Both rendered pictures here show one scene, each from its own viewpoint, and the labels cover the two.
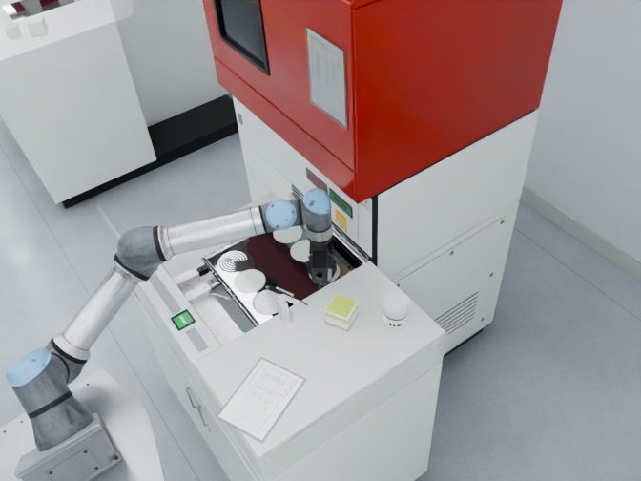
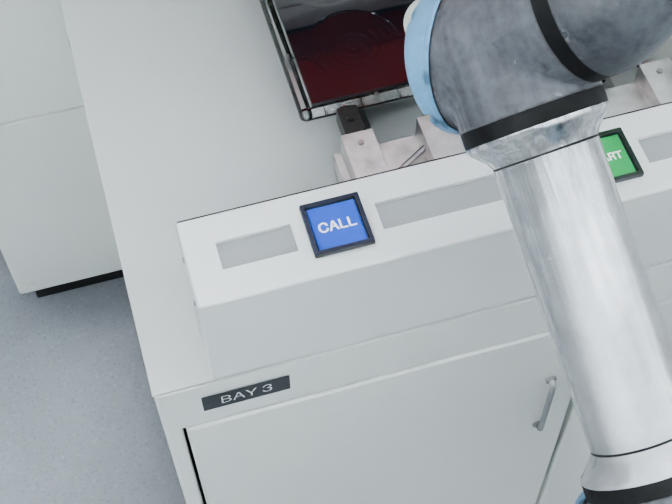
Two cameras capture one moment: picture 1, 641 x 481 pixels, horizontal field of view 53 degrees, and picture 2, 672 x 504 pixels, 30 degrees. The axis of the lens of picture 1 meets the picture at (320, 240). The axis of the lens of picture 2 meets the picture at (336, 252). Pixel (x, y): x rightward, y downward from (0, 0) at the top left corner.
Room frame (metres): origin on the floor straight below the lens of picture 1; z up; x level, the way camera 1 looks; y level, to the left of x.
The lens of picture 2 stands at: (1.22, 1.16, 1.91)
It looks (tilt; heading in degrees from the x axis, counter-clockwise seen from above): 58 degrees down; 287
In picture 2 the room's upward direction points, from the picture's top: 1 degrees counter-clockwise
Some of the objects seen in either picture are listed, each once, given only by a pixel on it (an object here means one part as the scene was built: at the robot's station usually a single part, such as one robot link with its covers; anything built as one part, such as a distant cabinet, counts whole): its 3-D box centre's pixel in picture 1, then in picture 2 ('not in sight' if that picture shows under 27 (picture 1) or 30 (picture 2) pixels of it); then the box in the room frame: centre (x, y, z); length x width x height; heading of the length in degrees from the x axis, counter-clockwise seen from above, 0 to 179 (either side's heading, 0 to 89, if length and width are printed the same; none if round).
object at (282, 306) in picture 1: (287, 303); not in sight; (1.15, 0.11, 1.03); 0.06 x 0.04 x 0.13; 122
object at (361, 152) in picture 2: (186, 279); (368, 169); (1.40, 0.44, 0.89); 0.08 x 0.03 x 0.03; 122
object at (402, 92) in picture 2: (230, 292); (472, 76); (1.32, 0.30, 0.90); 0.38 x 0.01 x 0.01; 32
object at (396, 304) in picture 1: (396, 310); not in sight; (1.11, -0.20, 1.01); 0.07 x 0.07 x 0.10
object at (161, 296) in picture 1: (169, 308); (470, 233); (1.28, 0.49, 0.89); 0.55 x 0.09 x 0.14; 32
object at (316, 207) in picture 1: (316, 210); not in sight; (1.33, 0.00, 1.21); 0.09 x 0.08 x 0.11; 93
